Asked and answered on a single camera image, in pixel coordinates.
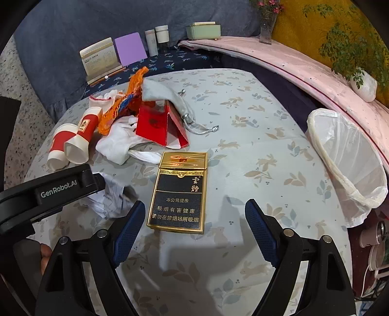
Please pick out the red and white paper cup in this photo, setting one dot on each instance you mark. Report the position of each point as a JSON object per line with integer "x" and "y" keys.
{"x": 83, "y": 133}
{"x": 60, "y": 142}

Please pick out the yellow patterned cloth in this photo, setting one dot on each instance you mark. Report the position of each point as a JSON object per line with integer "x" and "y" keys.
{"x": 297, "y": 27}

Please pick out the white paper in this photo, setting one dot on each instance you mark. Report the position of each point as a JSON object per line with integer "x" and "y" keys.
{"x": 114, "y": 188}

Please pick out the gold and black cigarette box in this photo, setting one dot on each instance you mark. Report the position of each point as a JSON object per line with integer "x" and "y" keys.
{"x": 179, "y": 194}

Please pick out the person's left hand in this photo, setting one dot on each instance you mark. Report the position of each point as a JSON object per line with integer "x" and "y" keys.
{"x": 46, "y": 253}

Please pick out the white tissue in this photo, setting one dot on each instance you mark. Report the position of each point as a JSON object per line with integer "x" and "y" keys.
{"x": 118, "y": 142}

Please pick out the white tube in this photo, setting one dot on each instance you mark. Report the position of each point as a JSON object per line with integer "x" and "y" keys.
{"x": 151, "y": 42}

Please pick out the grey-blue backdrop cloth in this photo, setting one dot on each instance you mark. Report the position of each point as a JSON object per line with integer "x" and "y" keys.
{"x": 76, "y": 24}

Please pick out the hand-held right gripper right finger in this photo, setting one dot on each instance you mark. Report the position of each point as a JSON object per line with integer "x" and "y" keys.
{"x": 261, "y": 231}

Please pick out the light floral tablecloth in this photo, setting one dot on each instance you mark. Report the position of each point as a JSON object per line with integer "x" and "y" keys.
{"x": 243, "y": 136}

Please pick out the orange plastic wrapper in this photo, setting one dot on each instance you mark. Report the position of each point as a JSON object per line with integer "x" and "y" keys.
{"x": 133, "y": 83}

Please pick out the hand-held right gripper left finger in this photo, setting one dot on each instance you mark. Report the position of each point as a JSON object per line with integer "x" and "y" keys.
{"x": 127, "y": 231}

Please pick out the mint green box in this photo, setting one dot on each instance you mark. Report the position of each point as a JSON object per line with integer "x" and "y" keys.
{"x": 203, "y": 32}

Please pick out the trash bin with white liner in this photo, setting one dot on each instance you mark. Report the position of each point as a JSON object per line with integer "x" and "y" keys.
{"x": 349, "y": 152}

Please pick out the dark blue floral cloth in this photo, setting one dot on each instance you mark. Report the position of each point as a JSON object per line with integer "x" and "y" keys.
{"x": 170, "y": 63}

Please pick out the dark purple cloth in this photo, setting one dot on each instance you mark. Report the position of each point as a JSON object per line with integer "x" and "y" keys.
{"x": 288, "y": 88}

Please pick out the dark bottle with white cap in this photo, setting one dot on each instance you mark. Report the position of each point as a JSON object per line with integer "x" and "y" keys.
{"x": 162, "y": 35}

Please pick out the green plant in white pot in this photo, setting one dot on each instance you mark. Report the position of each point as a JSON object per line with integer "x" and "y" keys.
{"x": 364, "y": 86}

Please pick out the red cardboard box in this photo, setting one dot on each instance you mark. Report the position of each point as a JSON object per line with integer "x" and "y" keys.
{"x": 152, "y": 121}

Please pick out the purple card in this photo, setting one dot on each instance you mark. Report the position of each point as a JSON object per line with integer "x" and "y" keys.
{"x": 130, "y": 48}

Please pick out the pink cloth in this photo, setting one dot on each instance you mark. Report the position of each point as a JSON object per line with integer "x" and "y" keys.
{"x": 273, "y": 57}

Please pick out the glass vase with pink flowers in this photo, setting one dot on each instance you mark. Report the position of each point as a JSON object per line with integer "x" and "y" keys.
{"x": 267, "y": 30}

